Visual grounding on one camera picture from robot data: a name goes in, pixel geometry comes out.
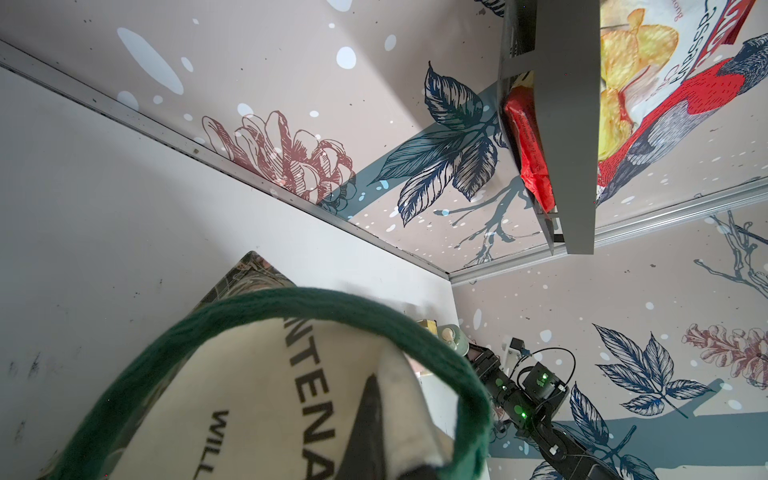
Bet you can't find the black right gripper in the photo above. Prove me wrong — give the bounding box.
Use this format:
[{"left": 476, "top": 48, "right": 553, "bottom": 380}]
[{"left": 467, "top": 344, "right": 568, "bottom": 432}]

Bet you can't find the green pencil sharpener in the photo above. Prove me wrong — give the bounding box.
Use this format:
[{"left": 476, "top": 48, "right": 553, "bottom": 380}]
[{"left": 438, "top": 324, "right": 469, "bottom": 357}]

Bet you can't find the cream green-handled tote bag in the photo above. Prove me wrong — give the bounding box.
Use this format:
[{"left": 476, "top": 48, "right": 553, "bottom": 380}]
[{"left": 43, "top": 253, "right": 491, "bottom": 479}]

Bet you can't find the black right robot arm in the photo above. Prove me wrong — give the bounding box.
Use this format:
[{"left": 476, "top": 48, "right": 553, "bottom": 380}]
[{"left": 466, "top": 344, "right": 620, "bottom": 479}]

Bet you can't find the red Chuba cassava chips bag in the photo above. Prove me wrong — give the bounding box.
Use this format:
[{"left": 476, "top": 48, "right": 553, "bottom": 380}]
[{"left": 502, "top": 0, "right": 758, "bottom": 214}]

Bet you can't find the black wire wall basket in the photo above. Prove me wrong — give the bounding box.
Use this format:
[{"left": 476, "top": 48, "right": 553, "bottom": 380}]
[{"left": 497, "top": 1, "right": 600, "bottom": 255}]

